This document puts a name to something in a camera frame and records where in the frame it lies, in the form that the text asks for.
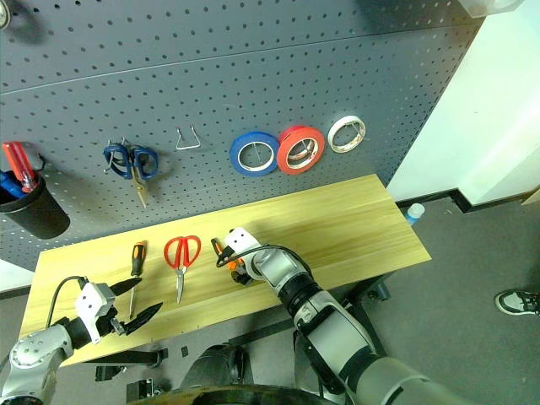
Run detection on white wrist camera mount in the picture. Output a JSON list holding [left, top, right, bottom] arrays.
[[223, 227, 263, 259], [75, 281, 117, 345]]

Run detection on grey black sneaker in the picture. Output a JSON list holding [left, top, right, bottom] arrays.
[[494, 289, 540, 318]]

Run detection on red tape roll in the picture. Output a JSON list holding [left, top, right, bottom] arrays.
[[276, 124, 327, 176]]

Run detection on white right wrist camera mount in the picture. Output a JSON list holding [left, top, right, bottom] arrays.
[[223, 227, 263, 259]]

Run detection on black skirting strip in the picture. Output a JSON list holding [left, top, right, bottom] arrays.
[[395, 188, 540, 214]]

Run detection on black cup holder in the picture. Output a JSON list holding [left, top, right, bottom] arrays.
[[0, 170, 71, 240]]

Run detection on grey perforated pegboard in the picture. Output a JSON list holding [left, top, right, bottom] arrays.
[[0, 0, 484, 271]]

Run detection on orange black handled screwdriver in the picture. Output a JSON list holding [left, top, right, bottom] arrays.
[[128, 240, 148, 321]]

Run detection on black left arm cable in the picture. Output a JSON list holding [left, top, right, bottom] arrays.
[[45, 275, 89, 328]]

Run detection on blue handled shears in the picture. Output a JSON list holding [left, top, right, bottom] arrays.
[[103, 143, 159, 210]]

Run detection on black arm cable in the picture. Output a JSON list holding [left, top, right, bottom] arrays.
[[215, 245, 316, 280], [45, 275, 89, 328]]

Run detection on black rounded shape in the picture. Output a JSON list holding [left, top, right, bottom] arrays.
[[154, 382, 322, 405]]

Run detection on red handled screwdriver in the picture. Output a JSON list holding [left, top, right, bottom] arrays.
[[1, 141, 37, 195]]

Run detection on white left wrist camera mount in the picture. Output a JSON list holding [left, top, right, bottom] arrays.
[[75, 281, 117, 345]]

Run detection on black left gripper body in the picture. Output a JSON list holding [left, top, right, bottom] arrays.
[[94, 307, 128, 339]]

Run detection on orange black handled tool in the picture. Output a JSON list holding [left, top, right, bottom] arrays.
[[210, 237, 240, 272]]

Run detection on dark grey rounded shape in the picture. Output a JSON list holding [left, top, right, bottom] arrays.
[[180, 343, 246, 387]]

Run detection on red handled scissors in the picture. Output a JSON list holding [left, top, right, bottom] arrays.
[[163, 235, 203, 305]]

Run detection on bare wire pegboard hook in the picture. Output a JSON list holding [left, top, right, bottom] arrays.
[[175, 123, 201, 151]]

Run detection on white tape roll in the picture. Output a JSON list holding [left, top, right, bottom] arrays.
[[327, 114, 367, 154]]

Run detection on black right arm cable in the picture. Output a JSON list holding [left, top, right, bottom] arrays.
[[215, 245, 316, 280]]

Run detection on bottle with blue label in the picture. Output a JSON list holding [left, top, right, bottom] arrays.
[[403, 202, 427, 225]]

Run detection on blue handled tool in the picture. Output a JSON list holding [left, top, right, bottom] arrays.
[[0, 169, 23, 200]]

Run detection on metal hook holding shears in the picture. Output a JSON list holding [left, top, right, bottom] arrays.
[[103, 136, 130, 174]]

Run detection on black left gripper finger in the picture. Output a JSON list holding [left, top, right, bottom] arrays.
[[110, 277, 143, 298], [123, 301, 165, 337]]

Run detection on blue tape roll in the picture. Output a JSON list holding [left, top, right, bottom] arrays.
[[229, 130, 281, 177]]

